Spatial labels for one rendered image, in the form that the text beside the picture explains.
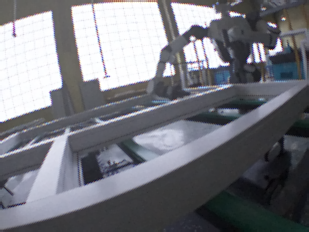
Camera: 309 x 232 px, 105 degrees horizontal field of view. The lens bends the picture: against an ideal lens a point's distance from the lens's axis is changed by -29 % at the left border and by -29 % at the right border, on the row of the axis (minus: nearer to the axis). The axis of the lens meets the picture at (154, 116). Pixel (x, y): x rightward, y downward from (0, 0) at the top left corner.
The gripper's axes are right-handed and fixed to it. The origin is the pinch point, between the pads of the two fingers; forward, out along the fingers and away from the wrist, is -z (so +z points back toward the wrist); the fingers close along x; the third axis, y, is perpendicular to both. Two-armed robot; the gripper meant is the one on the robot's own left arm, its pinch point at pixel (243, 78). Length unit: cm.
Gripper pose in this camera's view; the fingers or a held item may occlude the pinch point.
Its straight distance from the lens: 91.8
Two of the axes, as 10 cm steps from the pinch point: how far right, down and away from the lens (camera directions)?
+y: 4.4, 0.7, -8.9
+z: -2.2, -9.6, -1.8
